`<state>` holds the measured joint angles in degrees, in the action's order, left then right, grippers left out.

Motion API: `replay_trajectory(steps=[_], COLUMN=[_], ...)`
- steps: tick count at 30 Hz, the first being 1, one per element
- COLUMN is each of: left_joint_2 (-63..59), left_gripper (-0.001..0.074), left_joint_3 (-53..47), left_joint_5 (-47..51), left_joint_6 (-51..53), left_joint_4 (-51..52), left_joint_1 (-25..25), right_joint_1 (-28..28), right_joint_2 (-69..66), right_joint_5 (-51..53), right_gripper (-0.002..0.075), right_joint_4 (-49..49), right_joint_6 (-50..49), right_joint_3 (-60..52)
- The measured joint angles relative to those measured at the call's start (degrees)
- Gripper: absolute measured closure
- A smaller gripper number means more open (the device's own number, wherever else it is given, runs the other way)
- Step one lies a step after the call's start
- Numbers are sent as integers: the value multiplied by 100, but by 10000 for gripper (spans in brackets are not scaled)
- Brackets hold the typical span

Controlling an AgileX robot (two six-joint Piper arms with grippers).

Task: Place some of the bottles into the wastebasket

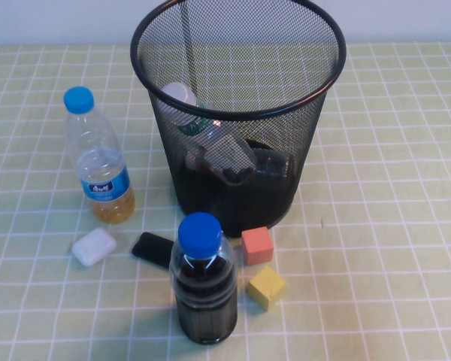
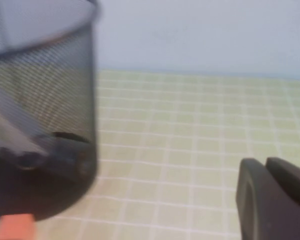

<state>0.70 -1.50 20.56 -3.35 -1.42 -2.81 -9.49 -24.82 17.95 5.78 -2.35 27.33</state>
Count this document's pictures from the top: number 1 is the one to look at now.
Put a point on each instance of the white earbud case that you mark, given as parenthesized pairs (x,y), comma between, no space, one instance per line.
(94,246)

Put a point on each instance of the black rounded case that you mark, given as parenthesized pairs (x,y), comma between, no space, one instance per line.
(150,246)

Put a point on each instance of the blue-label bottle with yellow liquid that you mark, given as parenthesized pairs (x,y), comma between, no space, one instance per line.
(101,176)

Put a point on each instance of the green checked tablecloth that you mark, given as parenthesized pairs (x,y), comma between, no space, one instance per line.
(398,301)

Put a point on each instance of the blue-cap bottle with dark liquid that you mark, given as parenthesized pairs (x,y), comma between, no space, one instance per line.
(204,301)

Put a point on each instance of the yellow cube block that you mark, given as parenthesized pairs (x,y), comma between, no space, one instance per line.
(267,287)

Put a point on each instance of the white-cap bottle with green label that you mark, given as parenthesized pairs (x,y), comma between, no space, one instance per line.
(225,146)

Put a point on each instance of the brown-neck clear bottle cream cap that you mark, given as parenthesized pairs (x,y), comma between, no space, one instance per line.
(274,161)

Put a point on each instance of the orange-red cube block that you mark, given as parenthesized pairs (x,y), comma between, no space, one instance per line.
(257,246)

